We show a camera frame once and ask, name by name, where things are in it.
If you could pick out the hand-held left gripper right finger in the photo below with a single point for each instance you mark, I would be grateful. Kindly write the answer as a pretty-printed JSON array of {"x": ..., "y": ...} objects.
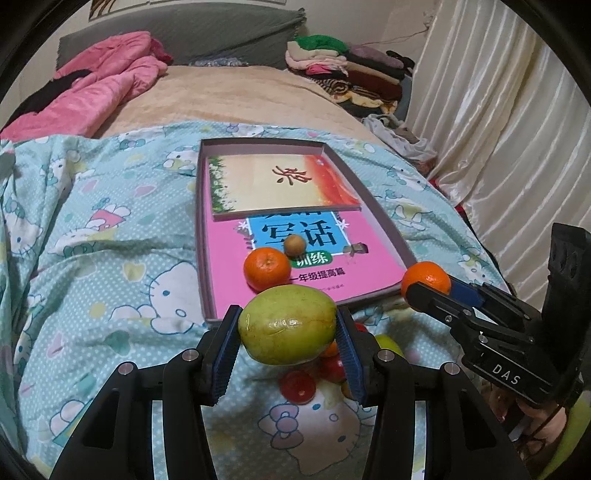
[{"x": 348, "y": 360}]

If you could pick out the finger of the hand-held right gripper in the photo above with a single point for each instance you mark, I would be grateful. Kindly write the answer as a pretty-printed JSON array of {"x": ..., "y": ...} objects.
[
  {"x": 466, "y": 290},
  {"x": 429, "y": 297}
]

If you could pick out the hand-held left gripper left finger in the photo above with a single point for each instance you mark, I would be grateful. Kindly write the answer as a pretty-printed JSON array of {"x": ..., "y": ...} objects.
[{"x": 226, "y": 350}]

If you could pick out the orange mandarin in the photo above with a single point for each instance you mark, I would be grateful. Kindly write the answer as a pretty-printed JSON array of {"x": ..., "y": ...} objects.
[
  {"x": 265, "y": 270},
  {"x": 425, "y": 274},
  {"x": 330, "y": 349}
]

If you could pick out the green jujube fruit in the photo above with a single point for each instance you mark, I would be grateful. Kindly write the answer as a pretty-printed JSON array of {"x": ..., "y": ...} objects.
[
  {"x": 388, "y": 345},
  {"x": 286, "y": 323}
]

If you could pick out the shallow grey cardboard box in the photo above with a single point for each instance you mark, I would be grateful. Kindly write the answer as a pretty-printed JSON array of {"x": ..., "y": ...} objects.
[{"x": 203, "y": 207}]

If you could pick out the person's right forearm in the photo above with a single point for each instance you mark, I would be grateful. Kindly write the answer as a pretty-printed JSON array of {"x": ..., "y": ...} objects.
[{"x": 570, "y": 443}]

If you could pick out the person's right hand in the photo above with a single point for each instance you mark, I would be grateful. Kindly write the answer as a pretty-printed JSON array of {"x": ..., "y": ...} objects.
[{"x": 545, "y": 424}]

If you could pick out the pink book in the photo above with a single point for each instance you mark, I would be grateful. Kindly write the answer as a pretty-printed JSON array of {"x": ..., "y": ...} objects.
[{"x": 231, "y": 258}]

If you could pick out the white crumpled cloth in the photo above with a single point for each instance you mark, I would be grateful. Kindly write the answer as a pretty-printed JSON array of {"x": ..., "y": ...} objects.
[{"x": 401, "y": 138}]

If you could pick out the cat print blue blanket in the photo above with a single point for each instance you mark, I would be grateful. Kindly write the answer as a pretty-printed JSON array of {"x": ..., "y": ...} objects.
[{"x": 115, "y": 230}]

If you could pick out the beige and orange book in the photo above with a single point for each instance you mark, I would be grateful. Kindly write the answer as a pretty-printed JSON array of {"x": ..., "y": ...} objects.
[{"x": 258, "y": 184}]

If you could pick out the cream satin curtain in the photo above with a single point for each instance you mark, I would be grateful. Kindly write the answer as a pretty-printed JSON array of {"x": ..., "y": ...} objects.
[{"x": 498, "y": 115}]

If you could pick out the pile of folded clothes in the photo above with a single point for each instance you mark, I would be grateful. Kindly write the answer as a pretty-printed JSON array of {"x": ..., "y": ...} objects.
[{"x": 360, "y": 74}]

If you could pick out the beige blanket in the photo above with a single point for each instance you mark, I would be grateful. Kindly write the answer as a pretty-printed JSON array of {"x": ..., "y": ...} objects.
[{"x": 231, "y": 97}]

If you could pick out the pink blanket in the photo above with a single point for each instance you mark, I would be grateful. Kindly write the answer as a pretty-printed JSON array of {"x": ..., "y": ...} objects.
[{"x": 92, "y": 92}]

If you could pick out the black garment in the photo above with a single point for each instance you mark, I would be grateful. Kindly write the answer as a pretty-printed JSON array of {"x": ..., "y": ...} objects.
[{"x": 41, "y": 99}]

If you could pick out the grey headboard cushion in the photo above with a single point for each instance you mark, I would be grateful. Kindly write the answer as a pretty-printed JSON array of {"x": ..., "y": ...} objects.
[{"x": 207, "y": 32}]

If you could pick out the framed wall picture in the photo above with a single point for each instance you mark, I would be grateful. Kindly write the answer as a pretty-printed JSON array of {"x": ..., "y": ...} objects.
[{"x": 111, "y": 5}]

